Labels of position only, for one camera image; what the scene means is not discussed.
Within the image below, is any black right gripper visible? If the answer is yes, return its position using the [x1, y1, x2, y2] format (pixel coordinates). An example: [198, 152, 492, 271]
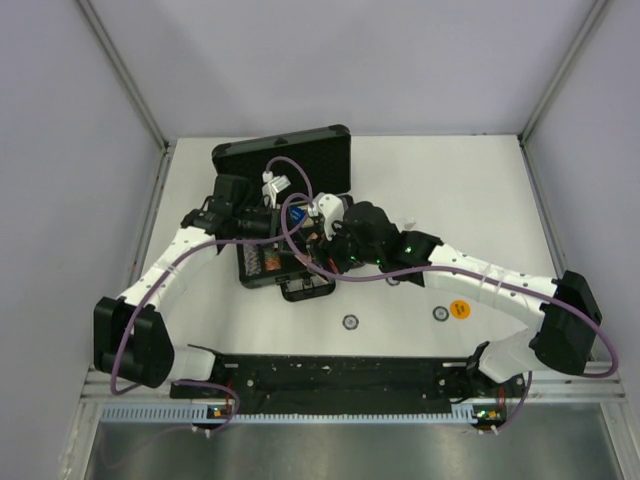
[308, 214, 383, 283]

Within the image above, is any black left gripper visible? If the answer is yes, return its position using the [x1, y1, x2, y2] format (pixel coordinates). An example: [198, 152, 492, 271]
[233, 203, 309, 256]

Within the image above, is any black poker set case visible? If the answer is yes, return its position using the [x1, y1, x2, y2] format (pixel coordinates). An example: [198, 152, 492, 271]
[211, 124, 353, 302]

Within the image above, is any blue small blind button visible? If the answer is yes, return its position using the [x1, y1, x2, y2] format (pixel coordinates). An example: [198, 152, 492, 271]
[289, 206, 307, 225]

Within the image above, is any orange big blind button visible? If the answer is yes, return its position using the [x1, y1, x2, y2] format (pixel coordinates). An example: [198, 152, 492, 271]
[449, 299, 471, 320]

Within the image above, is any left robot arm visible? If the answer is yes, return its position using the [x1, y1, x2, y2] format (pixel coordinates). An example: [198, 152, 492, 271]
[93, 171, 291, 397]

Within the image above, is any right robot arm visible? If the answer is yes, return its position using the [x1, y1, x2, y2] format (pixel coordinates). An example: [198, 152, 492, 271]
[307, 194, 602, 396]

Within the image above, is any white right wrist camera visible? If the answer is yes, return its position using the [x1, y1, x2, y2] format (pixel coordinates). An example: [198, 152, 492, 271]
[308, 193, 345, 240]

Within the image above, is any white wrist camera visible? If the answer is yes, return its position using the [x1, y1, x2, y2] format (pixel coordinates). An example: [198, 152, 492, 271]
[261, 171, 291, 208]
[308, 193, 345, 240]

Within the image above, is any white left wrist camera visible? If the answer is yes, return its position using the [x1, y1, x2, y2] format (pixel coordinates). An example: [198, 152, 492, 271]
[261, 171, 291, 208]

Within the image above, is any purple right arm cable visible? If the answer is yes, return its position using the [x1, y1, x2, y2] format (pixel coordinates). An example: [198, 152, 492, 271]
[279, 193, 620, 435]

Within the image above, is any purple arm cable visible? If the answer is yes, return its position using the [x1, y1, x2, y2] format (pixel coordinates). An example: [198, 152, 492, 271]
[109, 156, 314, 436]
[279, 193, 620, 435]

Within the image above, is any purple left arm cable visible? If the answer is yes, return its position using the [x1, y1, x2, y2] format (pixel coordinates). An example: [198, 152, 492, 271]
[109, 156, 314, 436]

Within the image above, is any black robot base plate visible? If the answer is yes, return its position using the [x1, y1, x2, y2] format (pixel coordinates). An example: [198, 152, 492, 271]
[169, 352, 532, 415]

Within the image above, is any grey slotted cable duct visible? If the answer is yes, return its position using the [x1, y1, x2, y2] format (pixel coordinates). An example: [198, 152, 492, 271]
[100, 403, 505, 425]

